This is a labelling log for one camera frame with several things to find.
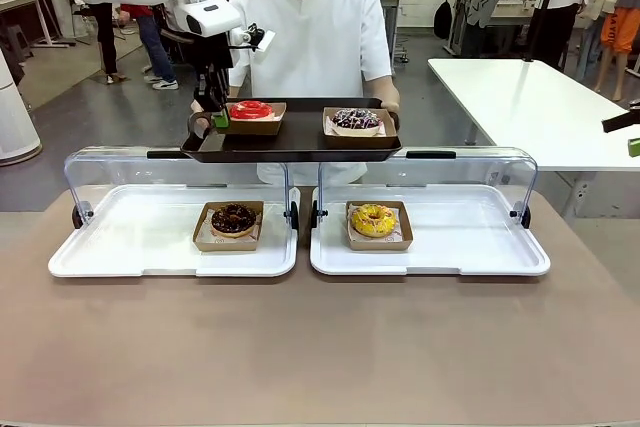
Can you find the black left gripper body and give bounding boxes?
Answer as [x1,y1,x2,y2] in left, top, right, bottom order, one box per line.
[194,34,236,74]

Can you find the red glazed donut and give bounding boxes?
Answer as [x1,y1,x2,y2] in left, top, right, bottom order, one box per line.
[228,100,275,123]
[214,101,288,137]

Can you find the dark brown serving tray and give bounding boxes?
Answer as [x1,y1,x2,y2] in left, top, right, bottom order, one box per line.
[180,97,404,164]

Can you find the purple drizzle donut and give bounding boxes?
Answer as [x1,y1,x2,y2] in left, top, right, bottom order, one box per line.
[331,107,385,138]

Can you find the person's left forearm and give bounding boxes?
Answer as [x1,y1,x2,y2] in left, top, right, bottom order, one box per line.
[362,74,399,104]

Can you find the person in white shirt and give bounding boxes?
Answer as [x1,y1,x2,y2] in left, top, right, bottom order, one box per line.
[227,0,394,184]

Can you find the chocolate sprinkle donut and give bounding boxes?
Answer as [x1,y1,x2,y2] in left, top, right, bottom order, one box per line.
[210,202,258,239]

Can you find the paper liner under chocolate donut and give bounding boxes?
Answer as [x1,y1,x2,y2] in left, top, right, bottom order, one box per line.
[198,204,264,244]

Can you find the chocolate donut in box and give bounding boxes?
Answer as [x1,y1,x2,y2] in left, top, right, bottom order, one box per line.
[193,199,265,252]

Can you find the yellow sprinkle donut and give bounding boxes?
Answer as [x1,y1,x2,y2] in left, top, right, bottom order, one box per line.
[351,202,399,239]

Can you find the yellow donut in box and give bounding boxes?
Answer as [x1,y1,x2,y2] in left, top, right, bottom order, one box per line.
[345,199,415,252]

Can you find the paper liner under yellow donut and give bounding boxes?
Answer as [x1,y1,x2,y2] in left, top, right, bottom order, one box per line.
[348,202,405,243]

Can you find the person's right hand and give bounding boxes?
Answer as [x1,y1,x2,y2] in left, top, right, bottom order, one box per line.
[188,99,214,141]

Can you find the person's left hand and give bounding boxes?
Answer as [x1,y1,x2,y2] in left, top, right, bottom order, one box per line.
[379,90,402,129]

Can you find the bystander in red top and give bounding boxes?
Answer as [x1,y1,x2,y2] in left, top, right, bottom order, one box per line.
[119,2,179,91]

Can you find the white side table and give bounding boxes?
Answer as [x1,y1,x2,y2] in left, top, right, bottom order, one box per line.
[428,56,640,218]

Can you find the clear display lid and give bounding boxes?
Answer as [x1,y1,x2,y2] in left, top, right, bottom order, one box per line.
[312,145,540,229]
[63,145,301,231]

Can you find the mannequin in orange shorts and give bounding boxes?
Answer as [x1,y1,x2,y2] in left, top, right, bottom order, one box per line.
[592,0,640,101]

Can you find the bystander in black trousers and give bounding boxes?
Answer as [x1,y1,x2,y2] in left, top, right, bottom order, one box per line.
[87,1,129,86]

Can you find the mannequin in white shirt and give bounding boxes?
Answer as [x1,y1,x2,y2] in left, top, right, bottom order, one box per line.
[524,0,604,73]

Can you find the grey office chair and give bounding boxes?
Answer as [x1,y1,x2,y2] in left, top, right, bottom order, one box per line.
[69,0,96,46]

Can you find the black tripod pole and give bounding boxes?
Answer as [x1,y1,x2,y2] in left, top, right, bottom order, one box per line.
[523,0,569,62]

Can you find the white display tray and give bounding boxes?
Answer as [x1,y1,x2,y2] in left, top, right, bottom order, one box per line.
[309,184,552,277]
[48,184,300,278]

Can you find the grey rolling cart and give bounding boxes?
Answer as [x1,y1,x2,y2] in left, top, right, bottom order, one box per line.
[379,0,415,64]

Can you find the white air purifier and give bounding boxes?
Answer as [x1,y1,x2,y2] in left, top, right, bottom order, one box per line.
[0,49,42,166]

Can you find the grey stool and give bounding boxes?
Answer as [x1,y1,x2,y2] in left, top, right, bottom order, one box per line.
[0,24,34,61]

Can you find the black backpack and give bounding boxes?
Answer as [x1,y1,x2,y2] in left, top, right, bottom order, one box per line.
[433,0,454,40]

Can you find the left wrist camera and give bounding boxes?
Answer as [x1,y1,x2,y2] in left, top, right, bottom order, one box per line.
[233,22,277,54]

